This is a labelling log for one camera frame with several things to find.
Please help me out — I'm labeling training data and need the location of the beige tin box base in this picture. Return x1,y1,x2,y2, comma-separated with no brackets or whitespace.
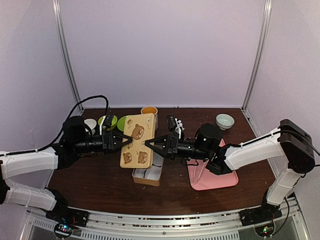
132,153,164,187

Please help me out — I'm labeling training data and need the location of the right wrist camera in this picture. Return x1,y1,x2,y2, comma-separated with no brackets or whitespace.
166,115,185,140

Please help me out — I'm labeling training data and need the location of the right aluminium frame post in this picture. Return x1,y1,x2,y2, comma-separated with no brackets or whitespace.
241,0,273,112

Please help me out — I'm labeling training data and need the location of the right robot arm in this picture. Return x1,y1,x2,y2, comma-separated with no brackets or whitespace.
144,116,318,221

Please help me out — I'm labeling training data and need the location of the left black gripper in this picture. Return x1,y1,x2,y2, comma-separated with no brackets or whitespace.
73,129,133,155

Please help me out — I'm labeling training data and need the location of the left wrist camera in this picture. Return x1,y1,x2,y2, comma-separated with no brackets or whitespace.
98,112,116,136

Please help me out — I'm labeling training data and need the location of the white floral mug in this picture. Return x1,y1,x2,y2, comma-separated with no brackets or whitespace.
140,106,158,130

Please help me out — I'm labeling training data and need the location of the green saucer plate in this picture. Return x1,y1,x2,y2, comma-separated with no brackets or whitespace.
117,115,127,132

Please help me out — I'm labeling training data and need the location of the left aluminium frame post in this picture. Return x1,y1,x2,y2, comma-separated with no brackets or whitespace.
52,0,81,103

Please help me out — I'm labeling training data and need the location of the white paper cupcake liner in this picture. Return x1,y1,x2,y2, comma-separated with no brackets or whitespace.
145,166,162,181
152,152,164,168
132,168,147,179

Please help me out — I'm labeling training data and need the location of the black white dotted cup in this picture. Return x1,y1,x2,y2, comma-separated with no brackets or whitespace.
84,118,98,136

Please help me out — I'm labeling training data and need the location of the pale celadon tea bowl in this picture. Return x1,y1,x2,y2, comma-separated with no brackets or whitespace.
215,113,235,131

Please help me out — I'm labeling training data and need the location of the green small bowl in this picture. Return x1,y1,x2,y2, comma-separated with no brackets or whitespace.
97,114,118,131

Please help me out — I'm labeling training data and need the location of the aluminium frame post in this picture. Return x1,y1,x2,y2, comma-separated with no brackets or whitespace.
52,0,81,103
241,0,273,112

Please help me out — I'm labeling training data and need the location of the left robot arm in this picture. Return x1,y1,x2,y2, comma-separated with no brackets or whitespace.
0,116,133,222

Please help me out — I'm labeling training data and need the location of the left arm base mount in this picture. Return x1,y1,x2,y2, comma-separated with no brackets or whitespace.
44,207,89,240

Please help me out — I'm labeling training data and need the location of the aluminium front rail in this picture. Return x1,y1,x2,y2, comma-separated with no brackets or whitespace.
20,196,310,240

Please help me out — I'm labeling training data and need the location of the bear print tin lid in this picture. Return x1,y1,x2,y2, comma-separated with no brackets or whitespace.
120,113,156,169

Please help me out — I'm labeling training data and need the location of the pink plastic tray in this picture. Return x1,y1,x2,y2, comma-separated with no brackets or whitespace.
187,138,239,192

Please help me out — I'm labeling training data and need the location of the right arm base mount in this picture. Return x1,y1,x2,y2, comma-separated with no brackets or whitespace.
239,206,282,238

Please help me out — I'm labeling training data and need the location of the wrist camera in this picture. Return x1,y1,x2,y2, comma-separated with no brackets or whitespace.
166,115,185,140
98,112,116,136

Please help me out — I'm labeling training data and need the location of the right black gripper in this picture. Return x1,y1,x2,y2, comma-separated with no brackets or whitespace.
144,133,211,161

